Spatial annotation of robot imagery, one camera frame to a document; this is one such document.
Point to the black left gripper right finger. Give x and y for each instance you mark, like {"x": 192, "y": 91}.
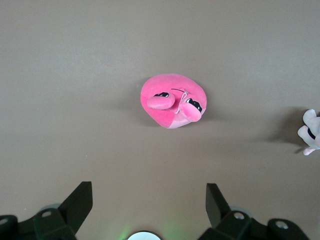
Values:
{"x": 220, "y": 215}

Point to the bright pink round plush toy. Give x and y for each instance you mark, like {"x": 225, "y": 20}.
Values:
{"x": 162, "y": 82}

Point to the pale pink white plush puppy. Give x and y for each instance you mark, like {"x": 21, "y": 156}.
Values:
{"x": 311, "y": 132}

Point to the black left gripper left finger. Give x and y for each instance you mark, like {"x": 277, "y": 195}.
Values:
{"x": 72, "y": 212}

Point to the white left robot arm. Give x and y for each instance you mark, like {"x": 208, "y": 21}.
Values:
{"x": 145, "y": 236}

